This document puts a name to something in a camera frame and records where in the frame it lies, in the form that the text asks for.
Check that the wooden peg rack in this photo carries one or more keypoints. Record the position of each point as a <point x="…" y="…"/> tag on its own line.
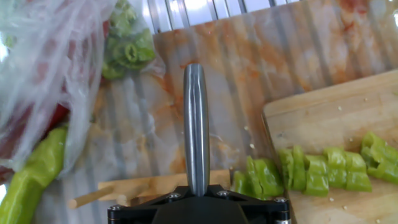
<point x="161" y="183"/>

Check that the wooden cutting board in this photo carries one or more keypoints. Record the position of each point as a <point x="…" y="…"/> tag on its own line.
<point x="326" y="118"/>

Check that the steel cleaver knife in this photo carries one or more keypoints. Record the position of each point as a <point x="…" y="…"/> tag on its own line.
<point x="196" y="124"/>

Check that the cut green pepper chunk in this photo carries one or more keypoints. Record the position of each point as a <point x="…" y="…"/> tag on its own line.
<point x="264" y="177"/>
<point x="357" y="177"/>
<point x="335" y="165"/>
<point x="295" y="171"/>
<point x="379" y="155"/>
<point x="315" y="180"/>

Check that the plastic bag of peppers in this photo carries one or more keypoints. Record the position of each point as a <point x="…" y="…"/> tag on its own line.
<point x="130" y="53"/>

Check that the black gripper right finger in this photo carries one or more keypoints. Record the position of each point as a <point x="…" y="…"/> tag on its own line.
<point x="267" y="211"/>

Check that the clear plastic bag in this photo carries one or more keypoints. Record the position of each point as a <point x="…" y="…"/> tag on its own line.
<point x="46" y="62"/>

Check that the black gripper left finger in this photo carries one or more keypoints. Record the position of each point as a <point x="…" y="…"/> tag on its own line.
<point x="130" y="214"/>

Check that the red chili pepper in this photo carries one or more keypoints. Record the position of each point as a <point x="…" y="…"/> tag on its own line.
<point x="105" y="29"/>
<point x="59" y="115"/>

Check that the curved green chili pepper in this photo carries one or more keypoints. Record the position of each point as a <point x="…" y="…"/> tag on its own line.
<point x="25" y="186"/>

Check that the marble pattern plastic mat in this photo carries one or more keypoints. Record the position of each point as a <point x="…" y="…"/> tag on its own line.
<point x="248" y="46"/>

